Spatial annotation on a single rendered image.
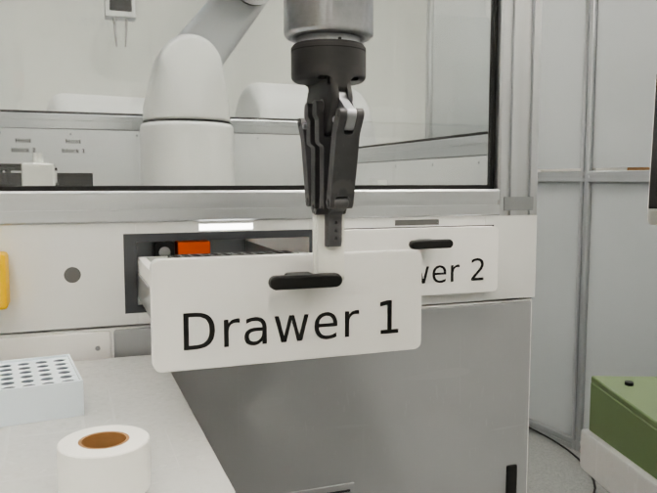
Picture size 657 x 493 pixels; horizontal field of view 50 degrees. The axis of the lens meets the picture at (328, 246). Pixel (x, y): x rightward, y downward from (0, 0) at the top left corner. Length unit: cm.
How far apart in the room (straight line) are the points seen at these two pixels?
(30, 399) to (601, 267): 220
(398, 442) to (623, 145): 166
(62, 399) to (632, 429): 55
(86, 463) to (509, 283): 86
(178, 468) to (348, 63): 40
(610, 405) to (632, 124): 195
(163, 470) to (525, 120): 87
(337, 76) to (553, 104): 221
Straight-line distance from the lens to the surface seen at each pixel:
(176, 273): 69
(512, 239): 125
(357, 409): 116
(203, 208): 103
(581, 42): 279
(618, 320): 265
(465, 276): 118
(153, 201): 102
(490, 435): 130
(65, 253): 102
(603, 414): 72
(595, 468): 74
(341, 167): 67
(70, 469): 58
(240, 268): 70
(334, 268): 71
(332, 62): 68
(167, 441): 70
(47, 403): 78
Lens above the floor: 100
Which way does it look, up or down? 5 degrees down
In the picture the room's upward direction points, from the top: straight up
